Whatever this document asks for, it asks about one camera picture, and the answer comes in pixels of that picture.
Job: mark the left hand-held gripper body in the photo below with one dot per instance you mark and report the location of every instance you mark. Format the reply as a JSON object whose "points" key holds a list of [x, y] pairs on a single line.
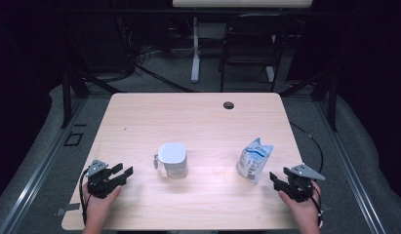
{"points": [[99, 183]]}

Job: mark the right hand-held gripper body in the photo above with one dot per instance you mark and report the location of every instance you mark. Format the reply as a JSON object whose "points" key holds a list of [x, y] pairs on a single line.
{"points": [[300, 185]]}

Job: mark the black table grommet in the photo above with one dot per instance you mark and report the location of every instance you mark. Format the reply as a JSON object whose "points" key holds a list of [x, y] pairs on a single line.
{"points": [[228, 105]]}

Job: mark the grey tape strip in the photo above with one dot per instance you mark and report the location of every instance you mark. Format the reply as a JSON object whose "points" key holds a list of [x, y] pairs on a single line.
{"points": [[71, 207]]}

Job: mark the clear jar with white lid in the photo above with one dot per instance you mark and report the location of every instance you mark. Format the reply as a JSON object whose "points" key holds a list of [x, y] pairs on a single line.
{"points": [[172, 159]]}

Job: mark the white desk leg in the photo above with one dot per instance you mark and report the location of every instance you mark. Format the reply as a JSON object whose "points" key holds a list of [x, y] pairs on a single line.
{"points": [[195, 52]]}

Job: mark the person's left hand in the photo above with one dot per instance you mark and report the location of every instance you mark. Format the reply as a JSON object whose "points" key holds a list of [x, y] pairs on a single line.
{"points": [[97, 209]]}

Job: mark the person's right hand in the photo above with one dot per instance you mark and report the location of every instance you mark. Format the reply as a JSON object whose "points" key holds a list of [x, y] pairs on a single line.
{"points": [[305, 211]]}

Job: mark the aluminium floor rail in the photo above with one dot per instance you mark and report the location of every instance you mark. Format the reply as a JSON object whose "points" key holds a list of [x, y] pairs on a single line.
{"points": [[35, 175], [351, 169]]}

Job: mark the black metal frame post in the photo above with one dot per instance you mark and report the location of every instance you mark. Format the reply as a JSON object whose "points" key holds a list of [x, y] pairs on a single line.
{"points": [[66, 97], [333, 100]]}

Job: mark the white and blue milk bag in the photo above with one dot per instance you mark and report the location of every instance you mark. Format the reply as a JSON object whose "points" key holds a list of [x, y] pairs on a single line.
{"points": [[255, 161]]}

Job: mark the black folding chair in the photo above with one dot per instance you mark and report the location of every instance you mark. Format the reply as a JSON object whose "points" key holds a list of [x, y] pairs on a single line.
{"points": [[250, 42]]}

